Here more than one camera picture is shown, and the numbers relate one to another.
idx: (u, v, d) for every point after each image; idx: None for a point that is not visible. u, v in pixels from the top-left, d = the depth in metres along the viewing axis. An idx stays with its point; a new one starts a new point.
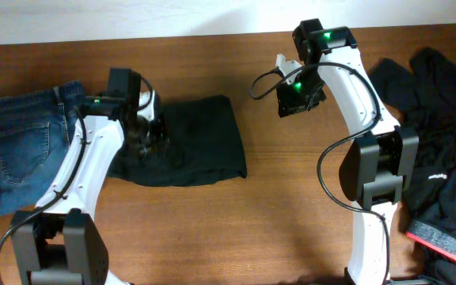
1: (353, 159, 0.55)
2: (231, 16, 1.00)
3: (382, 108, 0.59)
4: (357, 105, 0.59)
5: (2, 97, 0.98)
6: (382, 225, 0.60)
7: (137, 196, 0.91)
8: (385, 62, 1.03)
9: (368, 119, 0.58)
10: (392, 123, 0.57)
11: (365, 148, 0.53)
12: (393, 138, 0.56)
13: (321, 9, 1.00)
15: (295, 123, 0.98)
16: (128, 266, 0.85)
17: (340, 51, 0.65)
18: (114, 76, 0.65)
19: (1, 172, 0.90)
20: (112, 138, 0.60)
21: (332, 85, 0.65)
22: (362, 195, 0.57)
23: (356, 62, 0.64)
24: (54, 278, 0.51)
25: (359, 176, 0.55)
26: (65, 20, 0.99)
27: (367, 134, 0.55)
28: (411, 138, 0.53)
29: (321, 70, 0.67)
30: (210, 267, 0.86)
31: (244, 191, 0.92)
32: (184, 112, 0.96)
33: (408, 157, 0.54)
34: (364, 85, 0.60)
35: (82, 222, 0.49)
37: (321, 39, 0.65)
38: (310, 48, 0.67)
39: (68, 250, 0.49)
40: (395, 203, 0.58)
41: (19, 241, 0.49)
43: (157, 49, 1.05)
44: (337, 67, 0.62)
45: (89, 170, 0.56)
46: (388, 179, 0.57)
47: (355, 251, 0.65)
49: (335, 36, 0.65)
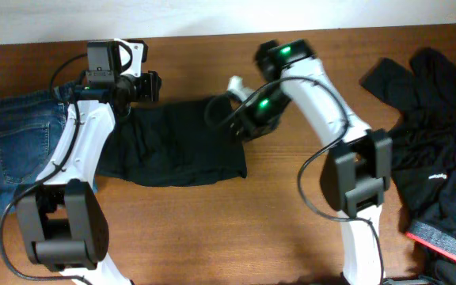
1: (330, 168, 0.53)
2: (231, 16, 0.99)
3: (349, 114, 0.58)
4: (323, 113, 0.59)
5: (1, 98, 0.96)
6: (371, 229, 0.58)
7: (137, 196, 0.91)
8: (385, 61, 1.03)
9: (336, 127, 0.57)
10: (361, 129, 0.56)
11: (339, 157, 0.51)
12: (365, 142, 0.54)
13: (321, 9, 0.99)
15: (296, 123, 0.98)
16: (129, 265, 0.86)
17: (300, 63, 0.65)
18: (93, 53, 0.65)
19: (1, 171, 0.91)
20: (103, 119, 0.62)
21: (298, 96, 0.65)
22: (346, 205, 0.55)
23: (319, 70, 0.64)
24: (58, 252, 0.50)
25: (341, 184, 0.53)
26: (63, 21, 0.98)
27: (340, 143, 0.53)
28: (383, 139, 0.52)
29: (286, 85, 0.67)
30: (210, 266, 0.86)
31: (244, 191, 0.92)
32: (182, 110, 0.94)
33: (384, 158, 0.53)
34: (328, 94, 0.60)
35: (83, 188, 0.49)
37: (279, 57, 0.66)
38: (272, 66, 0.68)
39: (70, 215, 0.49)
40: (379, 204, 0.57)
41: (20, 212, 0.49)
43: (157, 50, 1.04)
44: (300, 80, 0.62)
45: (84, 147, 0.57)
46: (370, 183, 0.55)
47: (349, 254, 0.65)
49: (294, 50, 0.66)
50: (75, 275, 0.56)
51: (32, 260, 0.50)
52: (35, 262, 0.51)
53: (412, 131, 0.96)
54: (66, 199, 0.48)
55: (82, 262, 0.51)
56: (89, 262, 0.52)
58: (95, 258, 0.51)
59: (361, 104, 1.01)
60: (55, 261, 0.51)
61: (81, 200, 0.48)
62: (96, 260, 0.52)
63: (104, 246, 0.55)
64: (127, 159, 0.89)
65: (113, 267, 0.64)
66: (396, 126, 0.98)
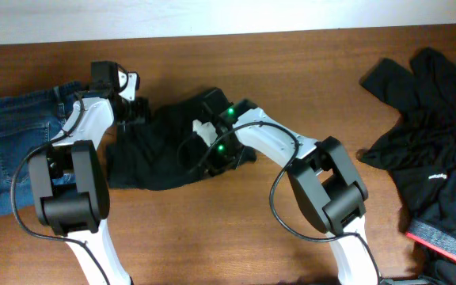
1: (296, 188, 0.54)
2: (231, 17, 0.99)
3: (298, 136, 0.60)
4: (276, 149, 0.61)
5: (2, 97, 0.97)
6: (359, 240, 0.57)
7: (137, 196, 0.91)
8: (385, 62, 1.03)
9: (289, 152, 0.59)
10: (311, 143, 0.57)
11: (300, 174, 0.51)
12: (323, 155, 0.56)
13: (321, 9, 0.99)
15: (295, 123, 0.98)
16: (129, 265, 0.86)
17: (244, 115, 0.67)
18: (97, 69, 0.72)
19: (1, 171, 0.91)
20: (104, 111, 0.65)
21: (256, 144, 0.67)
22: (331, 223, 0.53)
23: (262, 112, 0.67)
24: (65, 208, 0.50)
25: (315, 203, 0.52)
26: (63, 21, 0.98)
27: (295, 161, 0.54)
28: (335, 147, 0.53)
29: (241, 138, 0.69)
30: (210, 266, 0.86)
31: (244, 191, 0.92)
32: (178, 112, 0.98)
33: (345, 165, 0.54)
34: (275, 134, 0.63)
35: (87, 145, 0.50)
37: (228, 116, 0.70)
38: (223, 127, 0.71)
39: (77, 172, 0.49)
40: (362, 214, 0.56)
41: (32, 169, 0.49)
43: (157, 50, 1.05)
44: (246, 128, 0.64)
45: (89, 125, 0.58)
46: (347, 195, 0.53)
47: (342, 260, 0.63)
49: (236, 108, 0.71)
50: (76, 240, 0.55)
51: (39, 219, 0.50)
52: (42, 222, 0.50)
53: (412, 131, 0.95)
54: (72, 157, 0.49)
55: (86, 220, 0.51)
56: (93, 220, 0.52)
58: (100, 214, 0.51)
59: (360, 105, 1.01)
60: (61, 221, 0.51)
61: (87, 155, 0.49)
62: (100, 217, 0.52)
63: (105, 209, 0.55)
64: (135, 169, 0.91)
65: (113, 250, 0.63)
66: (396, 126, 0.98)
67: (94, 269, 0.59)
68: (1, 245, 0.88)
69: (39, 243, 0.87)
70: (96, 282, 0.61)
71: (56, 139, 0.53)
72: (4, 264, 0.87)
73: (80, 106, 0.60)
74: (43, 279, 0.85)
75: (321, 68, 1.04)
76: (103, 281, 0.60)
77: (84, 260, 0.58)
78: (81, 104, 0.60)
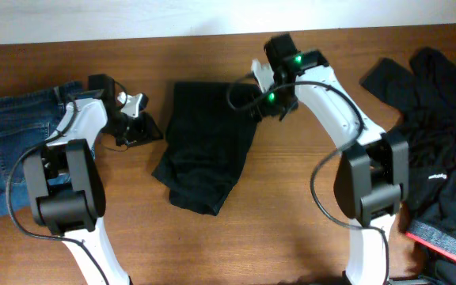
1: (343, 170, 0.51)
2: (231, 16, 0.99)
3: (365, 117, 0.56)
4: (336, 118, 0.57)
5: (2, 97, 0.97)
6: (382, 237, 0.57)
7: (137, 196, 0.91)
8: (385, 62, 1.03)
9: (351, 130, 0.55)
10: (377, 131, 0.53)
11: (354, 160, 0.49)
12: (381, 146, 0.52)
13: (321, 9, 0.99)
15: (294, 121, 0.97)
16: (129, 265, 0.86)
17: (312, 71, 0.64)
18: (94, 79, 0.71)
19: (1, 171, 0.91)
20: (96, 111, 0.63)
21: (313, 104, 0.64)
22: (362, 213, 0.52)
23: (332, 77, 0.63)
24: (60, 208, 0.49)
25: (355, 191, 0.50)
26: (62, 21, 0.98)
27: (355, 145, 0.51)
28: (400, 143, 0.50)
29: (298, 91, 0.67)
30: (210, 266, 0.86)
31: (245, 191, 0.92)
32: (177, 113, 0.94)
33: (401, 164, 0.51)
34: (344, 102, 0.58)
35: (81, 144, 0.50)
37: (291, 64, 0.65)
38: (284, 74, 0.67)
39: (71, 172, 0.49)
40: (393, 214, 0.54)
41: (26, 170, 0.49)
43: (157, 50, 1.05)
44: (313, 85, 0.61)
45: (82, 123, 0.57)
46: (387, 191, 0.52)
47: (355, 254, 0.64)
49: (306, 58, 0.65)
50: (74, 239, 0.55)
51: (36, 220, 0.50)
52: (39, 222, 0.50)
53: (412, 130, 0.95)
54: (66, 156, 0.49)
55: (83, 219, 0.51)
56: (90, 218, 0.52)
58: (96, 212, 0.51)
59: (360, 105, 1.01)
60: (57, 221, 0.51)
61: (81, 154, 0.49)
62: (96, 214, 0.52)
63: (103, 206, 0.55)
64: (214, 180, 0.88)
65: (110, 249, 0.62)
66: (397, 126, 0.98)
67: (93, 268, 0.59)
68: (1, 245, 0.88)
69: (39, 243, 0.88)
70: (93, 281, 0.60)
71: (50, 139, 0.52)
72: (5, 264, 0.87)
73: (73, 106, 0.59)
74: (44, 279, 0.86)
75: None
76: (100, 280, 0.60)
77: (81, 260, 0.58)
78: (74, 105, 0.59)
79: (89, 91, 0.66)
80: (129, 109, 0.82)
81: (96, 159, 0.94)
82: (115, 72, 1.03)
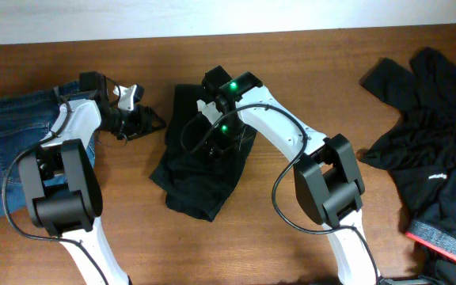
1: (299, 182, 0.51)
2: (231, 16, 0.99)
3: (305, 127, 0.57)
4: (280, 138, 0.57)
5: (2, 97, 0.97)
6: (356, 234, 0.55)
7: (137, 196, 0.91)
8: (385, 61, 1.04)
9: (298, 146, 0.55)
10: (320, 138, 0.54)
11: (306, 171, 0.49)
12: (328, 150, 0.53)
13: (321, 9, 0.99)
15: None
16: (129, 265, 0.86)
17: (248, 93, 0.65)
18: (85, 78, 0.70)
19: (1, 172, 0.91)
20: (90, 111, 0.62)
21: (258, 127, 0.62)
22: (328, 216, 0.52)
23: (268, 95, 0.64)
24: (57, 208, 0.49)
25: (314, 199, 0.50)
26: (63, 21, 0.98)
27: (303, 157, 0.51)
28: (343, 144, 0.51)
29: (241, 117, 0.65)
30: (210, 266, 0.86)
31: (245, 191, 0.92)
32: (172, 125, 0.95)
33: (350, 163, 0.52)
34: (286, 118, 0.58)
35: (74, 144, 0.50)
37: (229, 91, 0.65)
38: (223, 101, 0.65)
39: (67, 172, 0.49)
40: (359, 208, 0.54)
41: (22, 172, 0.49)
43: (157, 50, 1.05)
44: (252, 108, 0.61)
45: (77, 124, 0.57)
46: (343, 191, 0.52)
47: (340, 258, 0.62)
49: (241, 82, 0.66)
50: (71, 240, 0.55)
51: (33, 221, 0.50)
52: (36, 224, 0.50)
53: (412, 130, 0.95)
54: (62, 157, 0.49)
55: (81, 218, 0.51)
56: (87, 218, 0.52)
58: (93, 211, 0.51)
59: (360, 105, 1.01)
60: (55, 222, 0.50)
61: (75, 153, 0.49)
62: (94, 214, 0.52)
63: (99, 205, 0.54)
64: (210, 188, 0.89)
65: (109, 249, 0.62)
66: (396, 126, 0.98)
67: (91, 268, 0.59)
68: (1, 245, 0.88)
69: (39, 243, 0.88)
70: (93, 282, 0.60)
71: (44, 140, 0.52)
72: (5, 264, 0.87)
73: (66, 108, 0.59)
74: (43, 279, 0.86)
75: (321, 67, 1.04)
76: (100, 280, 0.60)
77: (81, 260, 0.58)
78: (68, 106, 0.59)
79: (82, 93, 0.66)
80: (124, 104, 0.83)
81: (96, 159, 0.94)
82: (115, 72, 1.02)
